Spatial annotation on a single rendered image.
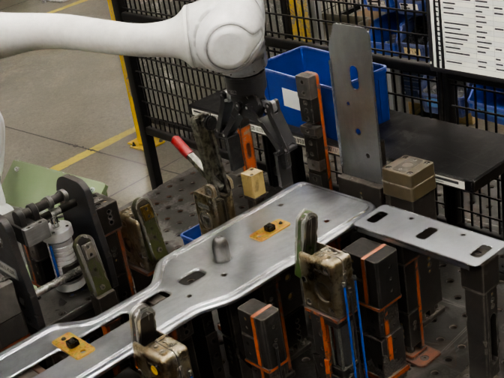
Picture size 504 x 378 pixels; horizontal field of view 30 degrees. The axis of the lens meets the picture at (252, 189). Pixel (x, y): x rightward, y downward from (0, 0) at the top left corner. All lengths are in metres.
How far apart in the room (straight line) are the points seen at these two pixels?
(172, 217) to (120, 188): 1.97
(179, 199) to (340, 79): 0.94
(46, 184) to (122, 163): 2.52
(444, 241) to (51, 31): 0.79
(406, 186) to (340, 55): 0.29
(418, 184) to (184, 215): 0.94
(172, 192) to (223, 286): 1.12
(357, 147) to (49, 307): 0.71
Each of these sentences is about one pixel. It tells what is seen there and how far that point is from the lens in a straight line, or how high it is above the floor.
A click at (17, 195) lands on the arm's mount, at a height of 0.92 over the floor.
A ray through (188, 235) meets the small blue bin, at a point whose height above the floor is 0.77.
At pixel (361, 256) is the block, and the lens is 1.77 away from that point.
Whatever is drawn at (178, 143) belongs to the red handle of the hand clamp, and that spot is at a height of 1.14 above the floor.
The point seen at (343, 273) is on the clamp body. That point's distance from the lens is 1.65.
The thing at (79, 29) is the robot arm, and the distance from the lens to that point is 1.64.
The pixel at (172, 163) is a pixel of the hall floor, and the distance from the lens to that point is 4.76.
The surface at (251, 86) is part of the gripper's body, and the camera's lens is 1.69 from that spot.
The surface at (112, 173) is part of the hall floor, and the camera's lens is 4.80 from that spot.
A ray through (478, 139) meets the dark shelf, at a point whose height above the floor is 1.03.
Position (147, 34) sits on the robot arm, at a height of 1.47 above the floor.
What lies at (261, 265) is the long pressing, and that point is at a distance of 1.74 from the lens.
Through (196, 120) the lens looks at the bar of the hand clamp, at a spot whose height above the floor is 1.21.
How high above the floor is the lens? 1.88
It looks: 26 degrees down
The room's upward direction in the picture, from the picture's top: 9 degrees counter-clockwise
